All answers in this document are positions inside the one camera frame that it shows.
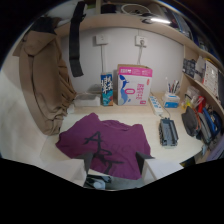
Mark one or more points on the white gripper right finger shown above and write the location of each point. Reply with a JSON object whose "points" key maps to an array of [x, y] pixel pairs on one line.
{"points": [[156, 166]]}

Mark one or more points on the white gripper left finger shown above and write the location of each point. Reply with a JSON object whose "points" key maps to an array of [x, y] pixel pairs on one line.
{"points": [[71, 167]]}

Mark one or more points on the dark robotic vehicle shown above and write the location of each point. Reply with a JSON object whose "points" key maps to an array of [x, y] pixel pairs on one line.
{"points": [[167, 132]]}

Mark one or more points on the purple printed t-shirt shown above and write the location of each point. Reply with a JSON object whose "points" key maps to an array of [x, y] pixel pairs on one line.
{"points": [[110, 140]]}

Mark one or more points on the dark grey pouch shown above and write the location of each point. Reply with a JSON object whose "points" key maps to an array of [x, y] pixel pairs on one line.
{"points": [[190, 121]]}

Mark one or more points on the white power strip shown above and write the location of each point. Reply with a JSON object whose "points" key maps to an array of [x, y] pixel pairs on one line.
{"points": [[156, 104]]}

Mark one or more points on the white blue pen holder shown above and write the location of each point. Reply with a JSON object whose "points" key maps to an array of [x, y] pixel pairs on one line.
{"points": [[171, 98]]}

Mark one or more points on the clear plastic container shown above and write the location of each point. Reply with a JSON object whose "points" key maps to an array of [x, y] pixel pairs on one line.
{"points": [[87, 99]]}

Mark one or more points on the pink white cardboard box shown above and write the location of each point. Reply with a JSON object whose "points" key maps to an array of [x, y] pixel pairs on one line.
{"points": [[134, 85]]}

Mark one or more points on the blue milk carton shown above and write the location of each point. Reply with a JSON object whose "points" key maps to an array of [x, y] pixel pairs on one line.
{"points": [[107, 88]]}

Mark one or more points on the wooden side shelf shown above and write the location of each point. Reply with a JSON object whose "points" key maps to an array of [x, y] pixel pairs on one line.
{"points": [[203, 90]]}

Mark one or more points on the brown hanging coat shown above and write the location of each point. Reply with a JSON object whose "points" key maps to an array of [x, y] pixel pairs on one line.
{"points": [[43, 80]]}

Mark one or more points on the white printed box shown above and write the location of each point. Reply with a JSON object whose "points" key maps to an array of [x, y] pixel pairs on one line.
{"points": [[210, 76]]}

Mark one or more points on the white lamp bar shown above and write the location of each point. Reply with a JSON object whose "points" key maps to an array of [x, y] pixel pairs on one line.
{"points": [[160, 20]]}

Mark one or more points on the wooden upper shelf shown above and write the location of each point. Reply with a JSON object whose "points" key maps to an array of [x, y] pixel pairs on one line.
{"points": [[126, 22]]}

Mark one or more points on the white wall socket with plug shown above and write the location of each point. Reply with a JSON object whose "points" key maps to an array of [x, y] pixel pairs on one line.
{"points": [[141, 40]]}

